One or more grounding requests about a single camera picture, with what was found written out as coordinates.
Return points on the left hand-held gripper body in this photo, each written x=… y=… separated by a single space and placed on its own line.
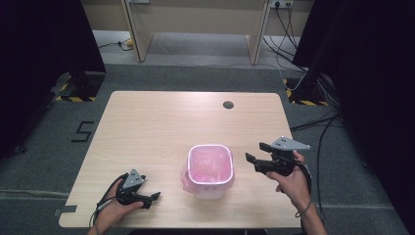
x=132 y=182

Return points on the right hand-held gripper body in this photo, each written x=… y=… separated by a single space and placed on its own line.
x=277 y=163

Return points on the pink plastic bag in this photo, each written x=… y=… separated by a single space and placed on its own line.
x=208 y=166

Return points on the white plastic bin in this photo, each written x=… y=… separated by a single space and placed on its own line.
x=208 y=192

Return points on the person's right hand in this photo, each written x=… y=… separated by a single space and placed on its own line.
x=293 y=186

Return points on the person's left hand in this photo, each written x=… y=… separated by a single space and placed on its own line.
x=111 y=212

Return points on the thin wrist band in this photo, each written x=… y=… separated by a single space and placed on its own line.
x=306 y=209

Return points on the black table grommet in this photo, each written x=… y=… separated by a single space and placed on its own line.
x=228 y=104

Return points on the stand base with striped tape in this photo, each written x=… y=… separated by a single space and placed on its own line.
x=306 y=91
x=81 y=86

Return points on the black curtain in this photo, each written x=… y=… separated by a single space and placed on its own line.
x=375 y=81
x=39 y=49

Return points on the light wooden desk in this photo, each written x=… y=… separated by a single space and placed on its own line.
x=195 y=19

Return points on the white wall socket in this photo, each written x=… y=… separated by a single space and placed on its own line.
x=281 y=3

